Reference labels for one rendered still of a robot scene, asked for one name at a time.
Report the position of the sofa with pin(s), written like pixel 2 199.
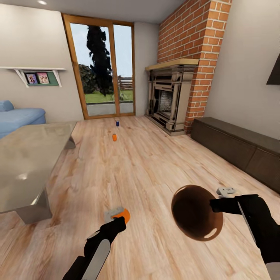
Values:
pixel 11 119

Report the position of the trash can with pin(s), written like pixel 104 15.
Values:
pixel 192 213

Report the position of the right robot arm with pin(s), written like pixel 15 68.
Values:
pixel 264 230

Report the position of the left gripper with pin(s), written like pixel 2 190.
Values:
pixel 118 225

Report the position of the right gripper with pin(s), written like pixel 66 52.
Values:
pixel 221 205

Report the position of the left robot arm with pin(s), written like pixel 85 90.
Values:
pixel 97 248

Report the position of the coffee table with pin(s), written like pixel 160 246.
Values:
pixel 28 156

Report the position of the cabinet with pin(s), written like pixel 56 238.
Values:
pixel 257 154

